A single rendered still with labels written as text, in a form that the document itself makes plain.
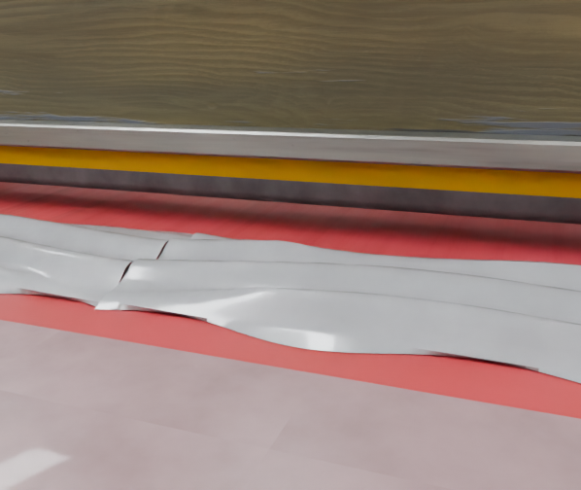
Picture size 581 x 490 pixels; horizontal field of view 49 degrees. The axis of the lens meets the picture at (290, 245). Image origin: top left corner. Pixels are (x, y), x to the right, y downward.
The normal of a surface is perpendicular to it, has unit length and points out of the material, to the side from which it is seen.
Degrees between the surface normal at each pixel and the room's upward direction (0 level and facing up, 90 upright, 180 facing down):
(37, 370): 16
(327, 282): 10
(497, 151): 74
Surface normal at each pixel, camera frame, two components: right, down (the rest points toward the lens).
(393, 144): -0.36, 0.31
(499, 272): -0.23, -0.67
